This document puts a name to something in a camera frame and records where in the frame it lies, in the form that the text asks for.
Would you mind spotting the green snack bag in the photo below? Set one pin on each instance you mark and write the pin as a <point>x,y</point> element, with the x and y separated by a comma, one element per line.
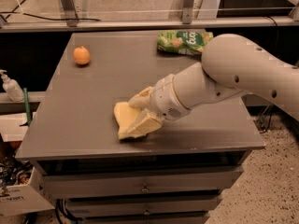
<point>183,42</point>

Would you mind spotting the orange fruit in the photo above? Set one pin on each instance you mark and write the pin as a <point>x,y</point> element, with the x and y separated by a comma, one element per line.
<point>81,55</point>

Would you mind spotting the white pump bottle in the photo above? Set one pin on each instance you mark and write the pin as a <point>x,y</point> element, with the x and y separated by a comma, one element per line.
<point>11,87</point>

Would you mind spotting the green stick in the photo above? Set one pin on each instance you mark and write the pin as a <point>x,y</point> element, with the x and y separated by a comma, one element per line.
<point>27,107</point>

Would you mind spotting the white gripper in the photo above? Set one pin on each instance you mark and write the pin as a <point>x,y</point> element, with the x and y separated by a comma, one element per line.
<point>165,99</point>

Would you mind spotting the white cardboard box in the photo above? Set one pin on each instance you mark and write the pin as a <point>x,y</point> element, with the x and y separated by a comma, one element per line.
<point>26,198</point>

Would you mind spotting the grey drawer cabinet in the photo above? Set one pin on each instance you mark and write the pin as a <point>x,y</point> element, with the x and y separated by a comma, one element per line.
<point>96,178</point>

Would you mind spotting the left metal bracket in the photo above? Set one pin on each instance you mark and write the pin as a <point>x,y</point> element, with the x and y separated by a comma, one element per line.
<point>70,13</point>

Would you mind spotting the top drawer handle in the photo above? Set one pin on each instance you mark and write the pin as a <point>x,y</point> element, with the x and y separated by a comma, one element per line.
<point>145,188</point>

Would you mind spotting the yellow wavy sponge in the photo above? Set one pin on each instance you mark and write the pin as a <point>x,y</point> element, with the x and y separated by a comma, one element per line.
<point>132,121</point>

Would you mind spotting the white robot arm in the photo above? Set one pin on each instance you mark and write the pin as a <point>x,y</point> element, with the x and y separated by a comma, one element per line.
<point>231,65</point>

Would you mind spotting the drawer handle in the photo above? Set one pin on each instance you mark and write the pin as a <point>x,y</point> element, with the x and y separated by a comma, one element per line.
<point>147,212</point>
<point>145,188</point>

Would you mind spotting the right metal bracket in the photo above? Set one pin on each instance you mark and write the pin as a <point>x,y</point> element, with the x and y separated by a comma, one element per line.
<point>187,11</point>

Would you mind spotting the metal bracket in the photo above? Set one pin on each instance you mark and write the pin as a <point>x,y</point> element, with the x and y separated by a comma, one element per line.
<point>187,11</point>
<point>70,13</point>

